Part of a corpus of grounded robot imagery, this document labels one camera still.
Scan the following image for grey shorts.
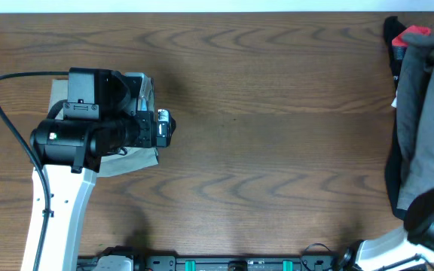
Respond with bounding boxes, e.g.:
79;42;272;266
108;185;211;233
396;36;434;210

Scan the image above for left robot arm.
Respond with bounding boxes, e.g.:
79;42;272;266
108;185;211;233
21;68;176;270

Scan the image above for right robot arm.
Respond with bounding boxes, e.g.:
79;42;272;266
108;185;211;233
342;32;434;270

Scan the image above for folded khaki shorts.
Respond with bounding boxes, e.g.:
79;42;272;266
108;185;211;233
48;79;158;178

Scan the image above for red and grey garment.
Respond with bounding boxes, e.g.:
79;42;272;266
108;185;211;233
391;25;432;60

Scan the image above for black garment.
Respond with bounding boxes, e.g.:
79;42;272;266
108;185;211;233
383;16;407;220

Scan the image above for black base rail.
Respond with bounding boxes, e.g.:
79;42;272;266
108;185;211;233
76;246;352;271

